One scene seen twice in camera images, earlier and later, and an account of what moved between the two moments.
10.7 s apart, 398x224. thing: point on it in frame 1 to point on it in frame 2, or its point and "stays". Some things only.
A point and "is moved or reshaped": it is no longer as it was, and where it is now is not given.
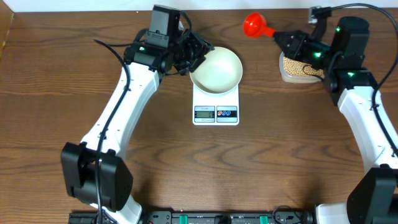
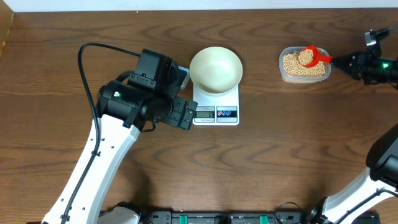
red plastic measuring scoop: (255, 25) is moved or reshaped
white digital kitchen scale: (221, 109) stays
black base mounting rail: (207, 217) stays
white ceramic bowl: (220, 73) stays
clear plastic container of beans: (293, 70) stays
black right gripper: (299, 40) to (360, 61)
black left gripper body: (187, 53) to (174, 117)
